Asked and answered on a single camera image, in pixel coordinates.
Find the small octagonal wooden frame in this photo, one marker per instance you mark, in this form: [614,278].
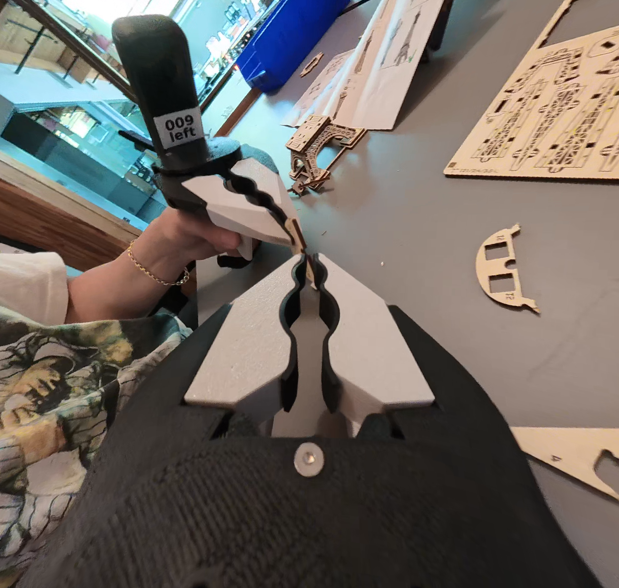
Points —
[303,71]

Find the semicircular wooden piece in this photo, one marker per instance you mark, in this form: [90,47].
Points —
[491,268]

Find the folded paper instruction sheet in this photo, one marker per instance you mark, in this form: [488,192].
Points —
[377,99]

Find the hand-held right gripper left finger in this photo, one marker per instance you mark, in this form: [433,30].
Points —
[242,356]

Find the person's left hand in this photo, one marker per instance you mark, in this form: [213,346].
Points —
[183,240]

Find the wooden sheet with tower parts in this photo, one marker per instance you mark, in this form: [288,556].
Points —
[507,114]

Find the wooden tower base model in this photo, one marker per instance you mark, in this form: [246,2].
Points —
[309,131]

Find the wooden puzzle sheet with arcs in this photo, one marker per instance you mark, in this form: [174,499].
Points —
[556,445]

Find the person's left forearm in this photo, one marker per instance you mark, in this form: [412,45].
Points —
[106,293]

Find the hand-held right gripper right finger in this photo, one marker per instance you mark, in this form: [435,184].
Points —
[382,356]

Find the thin wooden spire piece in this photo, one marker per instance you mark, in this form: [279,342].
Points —
[304,186]

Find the large blue storage bin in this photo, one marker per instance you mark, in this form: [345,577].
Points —
[290,32]

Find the small square wooden piece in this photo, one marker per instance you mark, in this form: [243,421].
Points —
[296,235]

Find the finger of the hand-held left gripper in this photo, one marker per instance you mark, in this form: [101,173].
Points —
[263,182]
[227,206]

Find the wooden ledge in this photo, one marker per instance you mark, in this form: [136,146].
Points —
[58,220]

